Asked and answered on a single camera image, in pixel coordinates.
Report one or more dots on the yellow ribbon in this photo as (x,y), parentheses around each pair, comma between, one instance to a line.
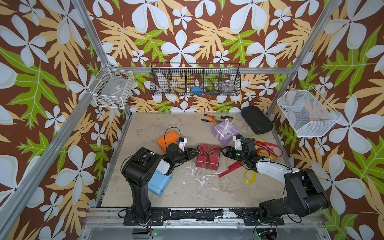
(249,175)

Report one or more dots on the white wire basket left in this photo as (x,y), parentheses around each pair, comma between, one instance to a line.
(111,88)

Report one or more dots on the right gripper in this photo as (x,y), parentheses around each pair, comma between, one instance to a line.
(225,153)

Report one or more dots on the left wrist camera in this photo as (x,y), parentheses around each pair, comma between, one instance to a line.
(182,143)

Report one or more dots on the blue item in basket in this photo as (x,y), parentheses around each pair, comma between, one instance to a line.
(197,91)

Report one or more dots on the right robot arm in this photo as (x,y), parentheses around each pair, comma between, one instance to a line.
(303,194)

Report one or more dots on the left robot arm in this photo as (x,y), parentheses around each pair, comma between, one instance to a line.
(140,168)

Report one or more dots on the black oval case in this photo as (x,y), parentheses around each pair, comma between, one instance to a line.
(257,120)

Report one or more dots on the white mesh basket right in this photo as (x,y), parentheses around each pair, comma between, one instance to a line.
(308,112)

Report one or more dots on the lilac gift box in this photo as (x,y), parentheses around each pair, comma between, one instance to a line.
(225,132)

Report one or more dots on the white ribbon bow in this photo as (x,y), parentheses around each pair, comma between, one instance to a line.
(226,127)

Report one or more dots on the brown ribbon bow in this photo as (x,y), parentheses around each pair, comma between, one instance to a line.
(208,151)

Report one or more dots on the orange gift box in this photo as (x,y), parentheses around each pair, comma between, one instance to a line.
(169,138)

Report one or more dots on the black wire basket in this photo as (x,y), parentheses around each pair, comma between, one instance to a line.
(216,79)

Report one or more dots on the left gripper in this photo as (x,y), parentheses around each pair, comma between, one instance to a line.
(189,154)

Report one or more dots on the magenta gift box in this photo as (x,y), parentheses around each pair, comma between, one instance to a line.
(207,159)

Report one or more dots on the blue gift box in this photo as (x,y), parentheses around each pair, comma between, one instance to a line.
(159,183)

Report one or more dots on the red ribbon bow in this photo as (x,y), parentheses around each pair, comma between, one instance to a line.
(276,151)

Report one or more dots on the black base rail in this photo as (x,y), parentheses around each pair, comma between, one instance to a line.
(158,216)

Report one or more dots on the orange handled pliers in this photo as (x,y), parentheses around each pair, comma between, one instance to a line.
(213,119)

